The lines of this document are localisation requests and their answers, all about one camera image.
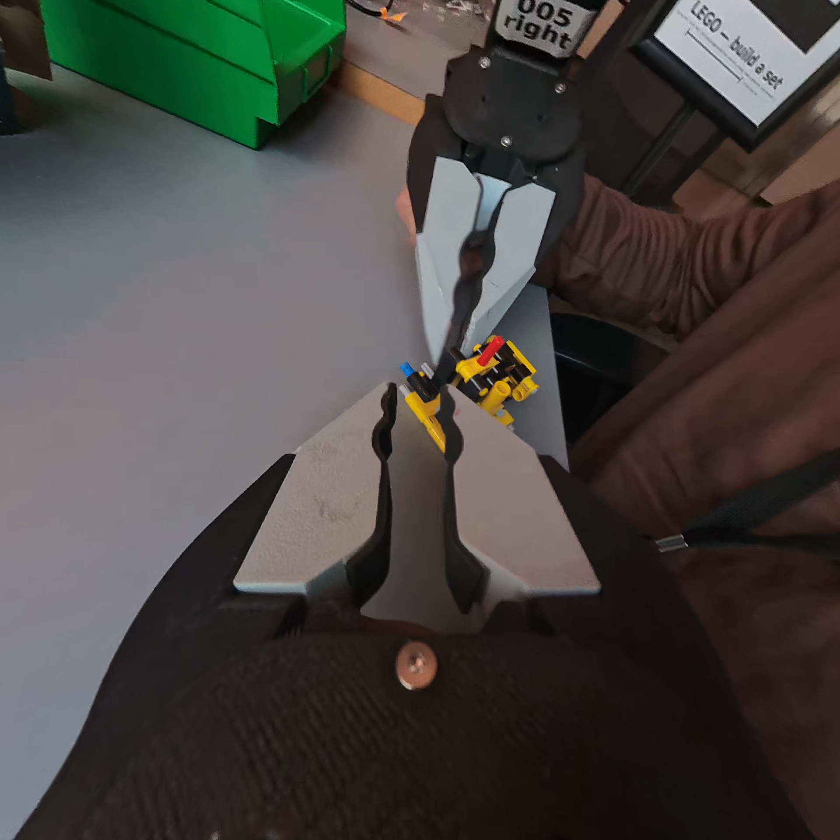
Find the person's right hand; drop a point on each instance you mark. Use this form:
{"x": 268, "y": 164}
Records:
{"x": 405, "y": 213}

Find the black sign stand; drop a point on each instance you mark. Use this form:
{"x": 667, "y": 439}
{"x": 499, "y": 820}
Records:
{"x": 663, "y": 148}

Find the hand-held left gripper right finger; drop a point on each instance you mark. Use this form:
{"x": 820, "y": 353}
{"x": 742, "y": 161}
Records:
{"x": 518, "y": 525}

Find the cardboard box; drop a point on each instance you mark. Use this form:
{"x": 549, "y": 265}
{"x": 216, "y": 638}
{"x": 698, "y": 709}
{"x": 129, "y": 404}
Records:
{"x": 807, "y": 170}

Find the yellow lego bulldozer model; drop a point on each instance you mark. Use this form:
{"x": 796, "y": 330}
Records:
{"x": 499, "y": 394}

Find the orange tag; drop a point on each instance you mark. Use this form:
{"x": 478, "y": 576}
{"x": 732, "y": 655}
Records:
{"x": 394, "y": 13}

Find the person's right forearm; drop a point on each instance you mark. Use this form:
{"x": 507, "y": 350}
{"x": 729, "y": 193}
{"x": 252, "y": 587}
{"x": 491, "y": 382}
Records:
{"x": 656, "y": 262}

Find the person in brown shirt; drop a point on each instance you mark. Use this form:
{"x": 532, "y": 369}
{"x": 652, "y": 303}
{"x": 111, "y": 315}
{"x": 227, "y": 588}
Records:
{"x": 774, "y": 656}

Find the green plastic bin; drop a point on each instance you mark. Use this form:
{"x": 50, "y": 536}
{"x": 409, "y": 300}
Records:
{"x": 164, "y": 65}

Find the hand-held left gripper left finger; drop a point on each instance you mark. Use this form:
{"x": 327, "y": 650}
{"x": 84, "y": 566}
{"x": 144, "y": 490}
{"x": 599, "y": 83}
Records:
{"x": 321, "y": 518}

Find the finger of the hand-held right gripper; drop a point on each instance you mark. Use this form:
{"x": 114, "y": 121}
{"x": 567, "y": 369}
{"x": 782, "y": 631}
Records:
{"x": 518, "y": 243}
{"x": 446, "y": 249}

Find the framed white sign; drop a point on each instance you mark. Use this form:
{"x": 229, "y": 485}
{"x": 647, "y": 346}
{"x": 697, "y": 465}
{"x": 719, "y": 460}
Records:
{"x": 741, "y": 52}

